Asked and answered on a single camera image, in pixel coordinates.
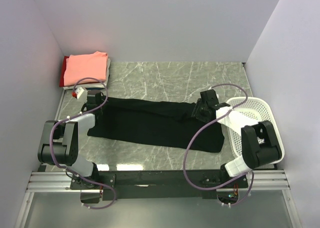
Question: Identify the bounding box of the black t shirt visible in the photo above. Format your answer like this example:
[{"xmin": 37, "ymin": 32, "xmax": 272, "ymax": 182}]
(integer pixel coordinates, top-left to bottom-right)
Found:
[{"xmin": 86, "ymin": 95, "xmax": 226, "ymax": 154}]

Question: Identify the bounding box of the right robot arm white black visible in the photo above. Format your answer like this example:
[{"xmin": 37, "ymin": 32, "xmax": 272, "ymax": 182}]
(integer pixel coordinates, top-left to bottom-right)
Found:
[{"xmin": 192, "ymin": 89, "xmax": 285, "ymax": 188}]

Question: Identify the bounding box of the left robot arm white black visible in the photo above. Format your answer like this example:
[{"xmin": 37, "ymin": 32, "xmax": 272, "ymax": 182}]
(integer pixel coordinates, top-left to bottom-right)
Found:
[{"xmin": 37, "ymin": 108, "xmax": 102, "ymax": 189}]

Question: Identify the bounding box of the pink folded t shirt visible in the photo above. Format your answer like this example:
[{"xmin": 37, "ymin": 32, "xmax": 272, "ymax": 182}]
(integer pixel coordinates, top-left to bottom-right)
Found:
[{"xmin": 63, "ymin": 51, "xmax": 108, "ymax": 87}]

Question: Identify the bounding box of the red folded t shirt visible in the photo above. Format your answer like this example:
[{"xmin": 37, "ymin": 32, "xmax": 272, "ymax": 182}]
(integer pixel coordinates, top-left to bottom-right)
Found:
[{"xmin": 59, "ymin": 56, "xmax": 69, "ymax": 88}]

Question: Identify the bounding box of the white perforated plastic basket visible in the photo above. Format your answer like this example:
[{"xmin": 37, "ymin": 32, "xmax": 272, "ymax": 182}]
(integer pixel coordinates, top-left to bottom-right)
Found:
[{"xmin": 227, "ymin": 97, "xmax": 285, "ymax": 164}]

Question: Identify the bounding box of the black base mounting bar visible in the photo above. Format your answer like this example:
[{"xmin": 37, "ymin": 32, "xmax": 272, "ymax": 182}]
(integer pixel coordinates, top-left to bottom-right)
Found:
[{"xmin": 70, "ymin": 169, "xmax": 249, "ymax": 204}]

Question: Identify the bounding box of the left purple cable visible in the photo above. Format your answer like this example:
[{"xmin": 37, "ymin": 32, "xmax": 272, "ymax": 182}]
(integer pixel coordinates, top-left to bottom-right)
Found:
[{"xmin": 49, "ymin": 77, "xmax": 118, "ymax": 210}]

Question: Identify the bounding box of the purple cable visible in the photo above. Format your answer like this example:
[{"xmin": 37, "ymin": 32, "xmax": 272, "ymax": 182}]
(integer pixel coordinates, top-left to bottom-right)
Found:
[
  {"xmin": 183, "ymin": 83, "xmax": 255, "ymax": 207},
  {"xmin": 49, "ymin": 77, "xmax": 118, "ymax": 210}
]

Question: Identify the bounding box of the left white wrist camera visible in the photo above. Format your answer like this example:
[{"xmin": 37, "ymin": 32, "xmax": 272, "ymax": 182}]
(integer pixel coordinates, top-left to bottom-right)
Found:
[{"xmin": 71, "ymin": 86, "xmax": 88, "ymax": 102}]

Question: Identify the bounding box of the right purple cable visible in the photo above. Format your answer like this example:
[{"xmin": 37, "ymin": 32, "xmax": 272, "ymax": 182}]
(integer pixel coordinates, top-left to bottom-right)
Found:
[{"xmin": 183, "ymin": 83, "xmax": 255, "ymax": 207}]

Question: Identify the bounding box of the aluminium rail frame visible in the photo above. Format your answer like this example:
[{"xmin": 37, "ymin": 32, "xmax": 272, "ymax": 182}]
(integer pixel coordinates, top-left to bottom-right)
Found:
[{"xmin": 13, "ymin": 91, "xmax": 301, "ymax": 228}]

